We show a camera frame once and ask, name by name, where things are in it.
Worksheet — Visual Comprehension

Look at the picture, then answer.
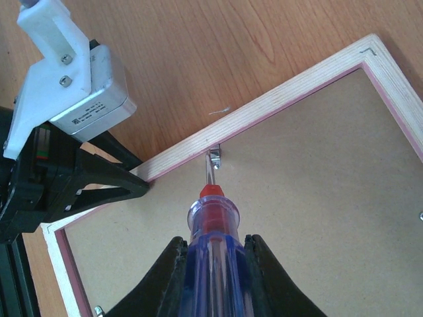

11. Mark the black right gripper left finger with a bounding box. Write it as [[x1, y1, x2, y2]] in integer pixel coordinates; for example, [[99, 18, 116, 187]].
[[105, 236, 188, 316]]

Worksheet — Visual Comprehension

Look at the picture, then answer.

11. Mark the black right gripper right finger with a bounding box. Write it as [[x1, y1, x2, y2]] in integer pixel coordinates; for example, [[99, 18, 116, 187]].
[[244, 234, 325, 316]]

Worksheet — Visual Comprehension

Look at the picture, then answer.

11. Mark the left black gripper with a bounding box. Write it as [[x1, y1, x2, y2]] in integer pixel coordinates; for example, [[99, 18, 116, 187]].
[[1, 123, 149, 244]]

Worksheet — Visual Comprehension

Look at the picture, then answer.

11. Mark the blue red screwdriver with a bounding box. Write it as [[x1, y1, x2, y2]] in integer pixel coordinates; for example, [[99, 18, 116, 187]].
[[178, 151, 254, 316]]

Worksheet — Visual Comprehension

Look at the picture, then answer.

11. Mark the pink photo frame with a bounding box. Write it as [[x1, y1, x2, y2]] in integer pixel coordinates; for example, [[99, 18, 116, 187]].
[[42, 34, 422, 316]]

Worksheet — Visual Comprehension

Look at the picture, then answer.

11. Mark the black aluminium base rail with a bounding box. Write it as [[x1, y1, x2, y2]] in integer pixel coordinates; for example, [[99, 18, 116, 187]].
[[1, 234, 41, 317]]

